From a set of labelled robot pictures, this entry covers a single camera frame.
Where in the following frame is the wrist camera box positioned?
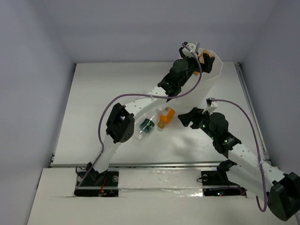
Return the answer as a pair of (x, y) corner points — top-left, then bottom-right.
(203, 97), (218, 114)
(182, 42), (200, 58)

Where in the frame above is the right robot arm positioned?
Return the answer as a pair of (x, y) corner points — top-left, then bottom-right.
(178, 107), (300, 221)

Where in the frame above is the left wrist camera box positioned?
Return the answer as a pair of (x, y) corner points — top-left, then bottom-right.
(182, 42), (200, 58)

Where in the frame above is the clear bottle green label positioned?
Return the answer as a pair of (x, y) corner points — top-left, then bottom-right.
(133, 107), (162, 145)

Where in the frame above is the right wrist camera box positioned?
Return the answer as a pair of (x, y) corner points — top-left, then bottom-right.
(203, 97), (218, 114)

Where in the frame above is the aluminium rail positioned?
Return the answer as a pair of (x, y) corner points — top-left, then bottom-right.
(234, 62), (270, 163)
(48, 153), (271, 168)

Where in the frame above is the white octagonal plastic bin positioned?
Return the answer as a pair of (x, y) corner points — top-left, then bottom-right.
(168, 47), (224, 108)

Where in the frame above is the orange bottle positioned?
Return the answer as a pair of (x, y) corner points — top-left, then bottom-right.
(157, 106), (175, 129)
(198, 50), (215, 73)

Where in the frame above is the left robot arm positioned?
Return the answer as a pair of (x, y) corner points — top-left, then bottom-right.
(85, 42), (223, 185)

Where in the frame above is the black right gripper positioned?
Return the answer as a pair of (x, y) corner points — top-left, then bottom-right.
(178, 106), (217, 140)

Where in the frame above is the aluminium front rail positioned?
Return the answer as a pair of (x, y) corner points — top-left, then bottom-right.
(48, 153), (271, 168)

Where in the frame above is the aluminium right side rail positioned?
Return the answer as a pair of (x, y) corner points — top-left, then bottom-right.
(234, 62), (270, 163)

